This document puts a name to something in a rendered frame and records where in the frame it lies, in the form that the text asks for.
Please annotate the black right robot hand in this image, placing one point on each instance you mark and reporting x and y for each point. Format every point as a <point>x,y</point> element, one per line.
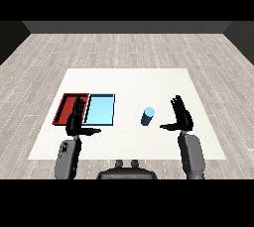
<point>184,118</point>

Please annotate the red shallow open box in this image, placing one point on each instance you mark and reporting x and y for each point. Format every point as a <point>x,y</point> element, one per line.
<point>67,108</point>

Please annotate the small blue can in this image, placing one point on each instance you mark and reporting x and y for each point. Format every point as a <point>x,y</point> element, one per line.
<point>147,116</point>

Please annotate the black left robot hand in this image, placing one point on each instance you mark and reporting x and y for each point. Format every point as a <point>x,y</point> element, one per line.
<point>74,122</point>

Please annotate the light blue shallow open box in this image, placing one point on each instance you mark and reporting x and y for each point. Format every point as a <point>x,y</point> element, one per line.
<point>99,109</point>

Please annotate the dark grey robot body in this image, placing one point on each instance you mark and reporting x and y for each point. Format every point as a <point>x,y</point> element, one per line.
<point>127,172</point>

